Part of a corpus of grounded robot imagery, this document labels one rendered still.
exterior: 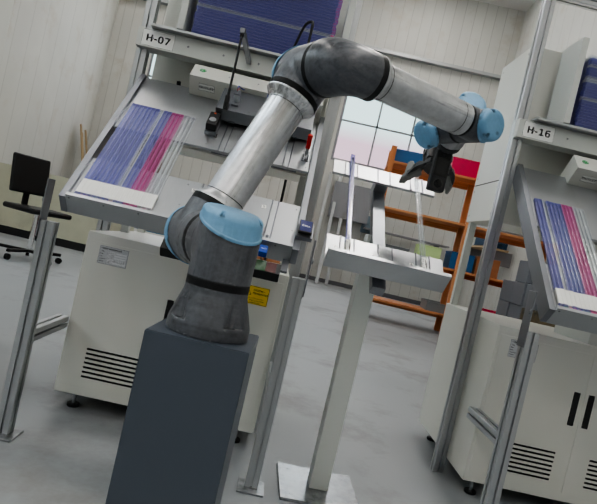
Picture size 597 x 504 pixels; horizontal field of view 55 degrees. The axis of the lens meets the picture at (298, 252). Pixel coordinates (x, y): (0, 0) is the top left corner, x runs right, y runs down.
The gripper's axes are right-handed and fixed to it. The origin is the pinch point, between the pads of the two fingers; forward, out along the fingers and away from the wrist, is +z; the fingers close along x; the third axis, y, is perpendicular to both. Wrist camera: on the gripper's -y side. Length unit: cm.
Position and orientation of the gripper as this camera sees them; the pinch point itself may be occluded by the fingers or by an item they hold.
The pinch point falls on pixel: (422, 190)
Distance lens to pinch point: 176.5
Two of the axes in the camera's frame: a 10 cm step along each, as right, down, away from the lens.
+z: -1.8, 5.0, 8.5
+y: 1.5, -8.4, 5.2
